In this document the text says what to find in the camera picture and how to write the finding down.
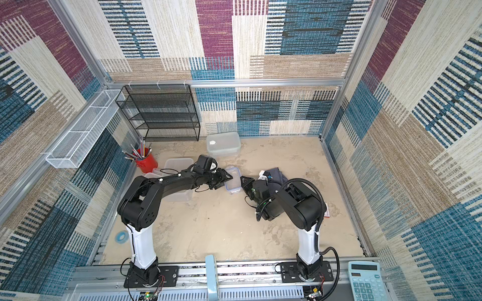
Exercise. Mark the small red white card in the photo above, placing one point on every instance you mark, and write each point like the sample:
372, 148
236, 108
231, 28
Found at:
327, 212

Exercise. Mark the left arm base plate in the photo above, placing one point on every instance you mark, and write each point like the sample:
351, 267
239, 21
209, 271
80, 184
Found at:
156, 277

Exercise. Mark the aluminium front rail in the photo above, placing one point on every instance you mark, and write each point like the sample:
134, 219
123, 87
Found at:
242, 280

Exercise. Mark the dark blue cloth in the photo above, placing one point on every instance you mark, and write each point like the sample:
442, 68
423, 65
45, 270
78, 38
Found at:
278, 177

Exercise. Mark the light blue rail clamp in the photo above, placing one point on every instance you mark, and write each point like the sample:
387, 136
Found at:
212, 278

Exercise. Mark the small blue-rimmed lunch box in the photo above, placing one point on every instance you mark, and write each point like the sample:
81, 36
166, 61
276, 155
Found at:
233, 186

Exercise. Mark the red pen cup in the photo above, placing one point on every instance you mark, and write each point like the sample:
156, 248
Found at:
148, 164

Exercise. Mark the lidded green-tinted lunch box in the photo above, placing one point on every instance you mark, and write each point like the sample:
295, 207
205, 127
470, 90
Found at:
224, 144

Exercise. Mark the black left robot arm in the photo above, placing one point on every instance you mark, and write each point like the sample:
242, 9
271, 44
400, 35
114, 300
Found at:
139, 209

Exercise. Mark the large clear plastic lunch box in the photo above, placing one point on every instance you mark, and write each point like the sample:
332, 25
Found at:
177, 188

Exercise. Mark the light blue calculator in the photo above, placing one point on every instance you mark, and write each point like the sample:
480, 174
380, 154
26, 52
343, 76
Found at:
366, 281

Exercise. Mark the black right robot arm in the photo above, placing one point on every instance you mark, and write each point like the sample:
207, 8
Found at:
303, 203

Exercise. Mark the blue tape roll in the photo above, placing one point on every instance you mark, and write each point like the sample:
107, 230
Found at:
121, 237

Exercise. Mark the black mesh shelf rack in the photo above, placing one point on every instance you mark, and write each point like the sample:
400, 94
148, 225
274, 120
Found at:
161, 113

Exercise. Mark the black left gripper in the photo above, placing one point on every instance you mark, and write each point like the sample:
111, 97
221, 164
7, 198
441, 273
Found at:
223, 175

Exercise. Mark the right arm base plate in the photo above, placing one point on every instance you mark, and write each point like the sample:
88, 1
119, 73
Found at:
292, 272

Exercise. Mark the white mesh wall basket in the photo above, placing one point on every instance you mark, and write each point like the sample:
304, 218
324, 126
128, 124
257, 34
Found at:
76, 144

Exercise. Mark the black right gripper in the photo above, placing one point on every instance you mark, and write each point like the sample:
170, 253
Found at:
248, 184

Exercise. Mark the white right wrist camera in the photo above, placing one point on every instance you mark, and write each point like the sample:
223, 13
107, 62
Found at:
265, 176

